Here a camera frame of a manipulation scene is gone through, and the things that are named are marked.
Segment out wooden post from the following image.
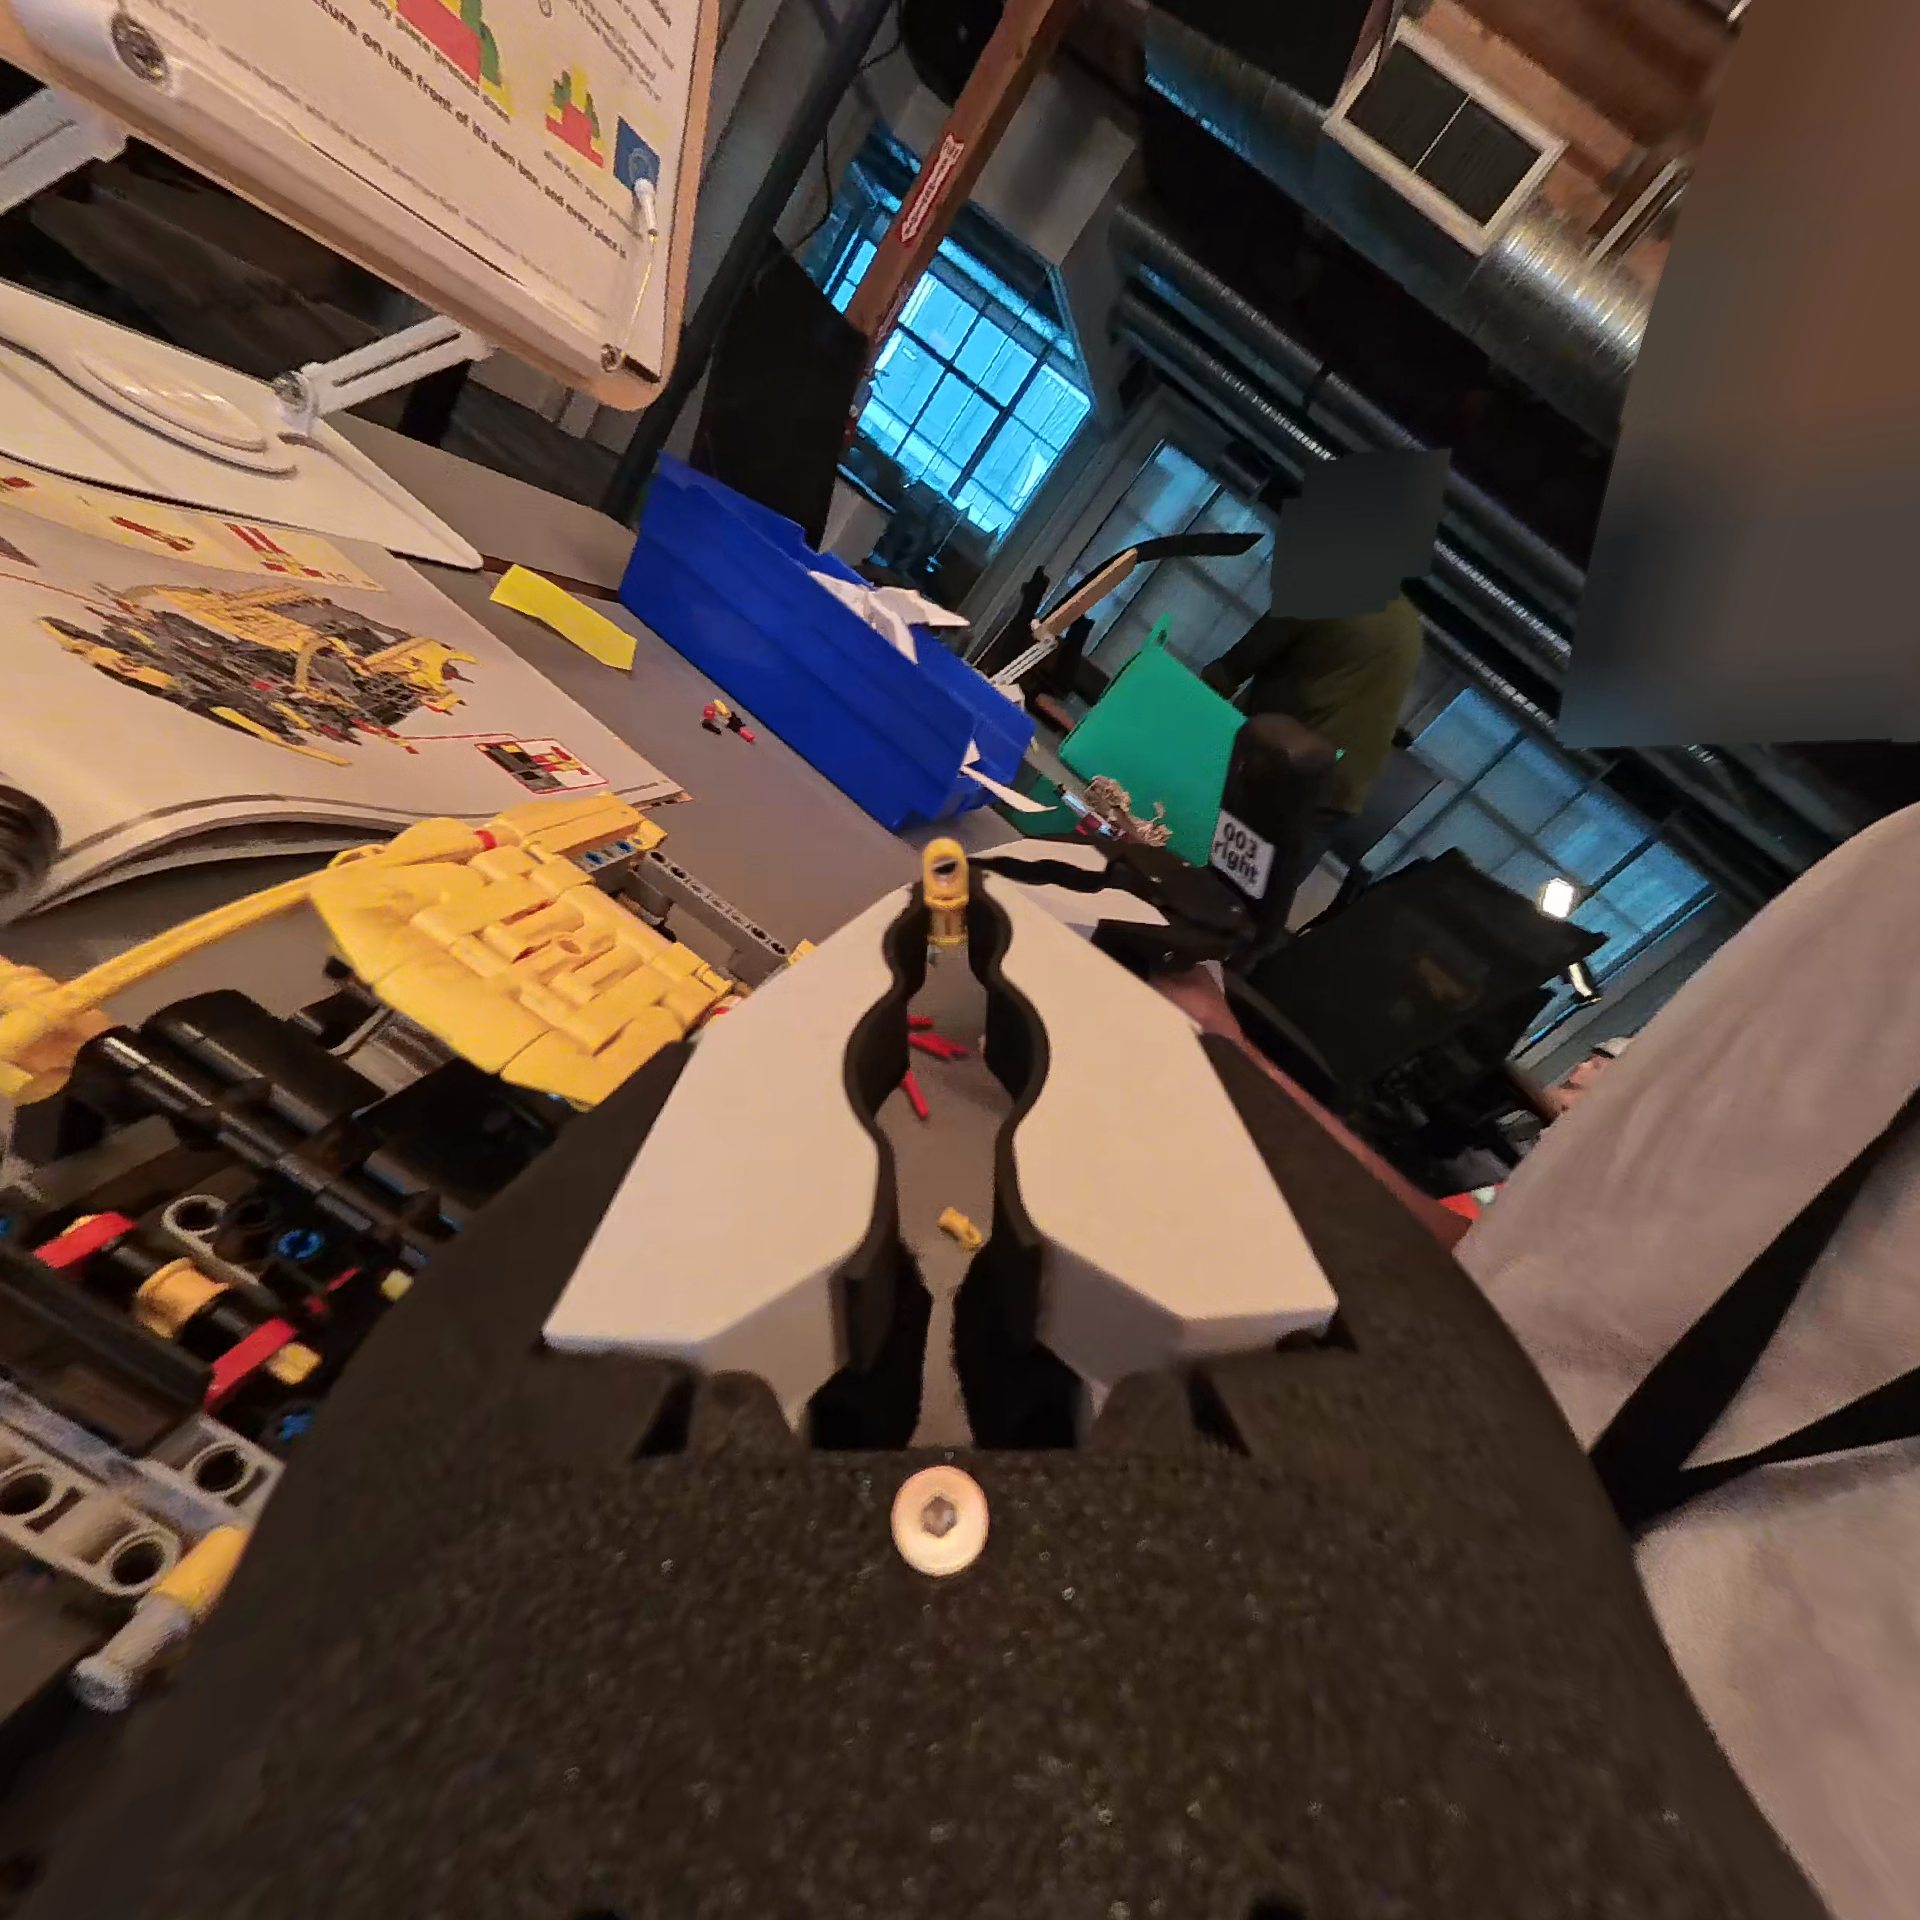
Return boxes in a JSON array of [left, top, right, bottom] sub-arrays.
[[847, 0, 1086, 344]]

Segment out black office chair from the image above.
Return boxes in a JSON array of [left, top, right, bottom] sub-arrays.
[[1242, 847, 1610, 1160]]

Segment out instruction sheet on stand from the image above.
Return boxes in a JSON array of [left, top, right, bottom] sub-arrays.
[[0, 0, 722, 572]]

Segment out paned window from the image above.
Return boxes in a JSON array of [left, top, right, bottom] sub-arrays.
[[802, 127, 1098, 542]]

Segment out black monitor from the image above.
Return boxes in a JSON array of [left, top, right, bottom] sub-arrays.
[[690, 246, 875, 548]]

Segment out open instruction booklet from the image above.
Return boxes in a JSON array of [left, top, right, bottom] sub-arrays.
[[0, 463, 694, 924]]

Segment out green plastic bin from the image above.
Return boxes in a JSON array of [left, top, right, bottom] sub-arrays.
[[1055, 616, 1346, 869]]

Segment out blue plastic bin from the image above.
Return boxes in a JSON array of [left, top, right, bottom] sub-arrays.
[[618, 455, 1039, 837]]

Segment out printed instruction sheet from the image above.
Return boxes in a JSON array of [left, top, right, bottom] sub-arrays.
[[89, 0, 706, 376]]

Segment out crumpled white paper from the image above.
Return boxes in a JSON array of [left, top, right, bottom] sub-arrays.
[[810, 568, 1060, 821]]

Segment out silver ventilation duct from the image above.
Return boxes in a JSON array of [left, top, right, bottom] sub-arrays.
[[1110, 194, 1670, 440]]

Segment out yellow paper note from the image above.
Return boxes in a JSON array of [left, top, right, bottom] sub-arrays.
[[490, 565, 641, 671]]

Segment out yellow brick toy car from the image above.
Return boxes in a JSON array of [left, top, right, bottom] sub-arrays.
[[0, 795, 819, 1714]]

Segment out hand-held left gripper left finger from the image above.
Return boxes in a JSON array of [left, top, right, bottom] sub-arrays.
[[539, 883, 933, 1450]]

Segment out white vent grille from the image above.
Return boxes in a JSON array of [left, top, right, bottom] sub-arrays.
[[1324, 16, 1571, 253]]

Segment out black ceiling pipes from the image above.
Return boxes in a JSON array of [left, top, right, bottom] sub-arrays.
[[1118, 270, 1593, 663]]

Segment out tan and red small parts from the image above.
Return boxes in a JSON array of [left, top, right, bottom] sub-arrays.
[[1071, 773, 1175, 851]]

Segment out white folding stand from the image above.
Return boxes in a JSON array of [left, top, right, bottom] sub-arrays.
[[972, 533, 1263, 694]]

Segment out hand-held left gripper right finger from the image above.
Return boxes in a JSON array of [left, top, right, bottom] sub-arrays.
[[950, 874, 1343, 1450]]

